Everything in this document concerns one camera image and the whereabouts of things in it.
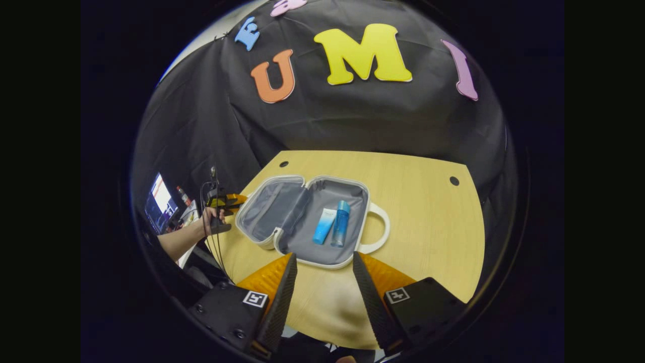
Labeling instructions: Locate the light blue cream tube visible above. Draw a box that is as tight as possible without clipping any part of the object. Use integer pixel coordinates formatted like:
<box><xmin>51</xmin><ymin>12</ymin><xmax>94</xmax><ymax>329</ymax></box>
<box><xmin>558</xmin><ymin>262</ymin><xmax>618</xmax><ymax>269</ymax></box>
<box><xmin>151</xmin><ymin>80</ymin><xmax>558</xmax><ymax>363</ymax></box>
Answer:
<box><xmin>312</xmin><ymin>208</ymin><xmax>337</xmax><ymax>245</ymax></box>

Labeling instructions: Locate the computer monitor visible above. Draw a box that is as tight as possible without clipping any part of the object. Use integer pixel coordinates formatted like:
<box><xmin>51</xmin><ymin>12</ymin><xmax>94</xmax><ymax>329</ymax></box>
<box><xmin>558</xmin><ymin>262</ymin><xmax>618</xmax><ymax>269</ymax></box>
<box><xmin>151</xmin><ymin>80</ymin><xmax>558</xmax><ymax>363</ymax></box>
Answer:
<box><xmin>145</xmin><ymin>173</ymin><xmax>178</xmax><ymax>233</ymax></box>

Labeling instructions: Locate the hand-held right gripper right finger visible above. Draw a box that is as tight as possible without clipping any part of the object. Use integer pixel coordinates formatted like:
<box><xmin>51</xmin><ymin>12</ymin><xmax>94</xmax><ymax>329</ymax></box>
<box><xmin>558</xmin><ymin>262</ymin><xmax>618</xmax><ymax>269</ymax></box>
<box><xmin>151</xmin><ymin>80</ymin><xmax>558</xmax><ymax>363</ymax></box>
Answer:
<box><xmin>352</xmin><ymin>251</ymin><xmax>468</xmax><ymax>357</ymax></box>

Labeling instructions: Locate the white suitcase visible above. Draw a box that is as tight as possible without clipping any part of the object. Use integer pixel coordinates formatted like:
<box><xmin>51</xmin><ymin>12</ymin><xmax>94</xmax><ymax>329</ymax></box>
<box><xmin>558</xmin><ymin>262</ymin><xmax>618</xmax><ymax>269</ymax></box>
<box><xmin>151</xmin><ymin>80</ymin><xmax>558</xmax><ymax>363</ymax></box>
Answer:
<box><xmin>235</xmin><ymin>174</ymin><xmax>391</xmax><ymax>270</ymax></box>

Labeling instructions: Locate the blue green toner bottle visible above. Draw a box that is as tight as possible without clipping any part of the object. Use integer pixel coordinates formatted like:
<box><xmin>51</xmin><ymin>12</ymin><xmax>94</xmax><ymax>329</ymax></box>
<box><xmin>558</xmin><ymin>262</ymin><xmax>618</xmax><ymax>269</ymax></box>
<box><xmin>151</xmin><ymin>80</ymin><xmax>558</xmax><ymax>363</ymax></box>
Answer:
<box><xmin>331</xmin><ymin>200</ymin><xmax>351</xmax><ymax>248</ymax></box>

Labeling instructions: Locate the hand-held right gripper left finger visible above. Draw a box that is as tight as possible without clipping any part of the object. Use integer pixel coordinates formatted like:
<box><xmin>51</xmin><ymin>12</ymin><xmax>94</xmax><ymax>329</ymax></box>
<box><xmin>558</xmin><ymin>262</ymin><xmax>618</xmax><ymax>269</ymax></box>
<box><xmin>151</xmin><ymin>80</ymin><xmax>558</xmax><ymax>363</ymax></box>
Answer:
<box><xmin>188</xmin><ymin>253</ymin><xmax>298</xmax><ymax>360</ymax></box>

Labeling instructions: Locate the black backdrop cloth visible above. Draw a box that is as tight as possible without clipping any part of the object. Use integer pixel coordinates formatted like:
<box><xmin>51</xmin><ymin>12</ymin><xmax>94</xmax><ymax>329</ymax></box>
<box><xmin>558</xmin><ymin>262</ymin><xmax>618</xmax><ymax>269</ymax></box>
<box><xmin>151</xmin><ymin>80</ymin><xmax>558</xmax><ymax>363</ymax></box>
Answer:
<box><xmin>130</xmin><ymin>0</ymin><xmax>520</xmax><ymax>293</ymax></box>

